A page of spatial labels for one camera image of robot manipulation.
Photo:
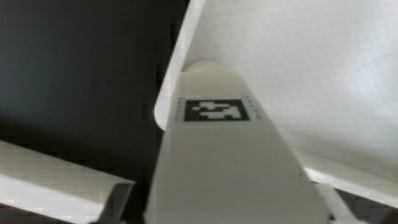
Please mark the white desk leg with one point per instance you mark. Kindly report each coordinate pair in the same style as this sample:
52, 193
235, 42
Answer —
230, 179

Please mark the white desk tabletop tray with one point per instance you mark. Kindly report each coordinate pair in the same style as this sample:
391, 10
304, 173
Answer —
313, 50

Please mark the white fixture wall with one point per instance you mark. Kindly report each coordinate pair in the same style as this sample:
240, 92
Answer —
50, 186

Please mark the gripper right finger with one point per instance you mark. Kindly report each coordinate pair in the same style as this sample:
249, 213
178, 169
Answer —
340, 211

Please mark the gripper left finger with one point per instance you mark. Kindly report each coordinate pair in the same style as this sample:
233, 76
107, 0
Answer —
123, 210

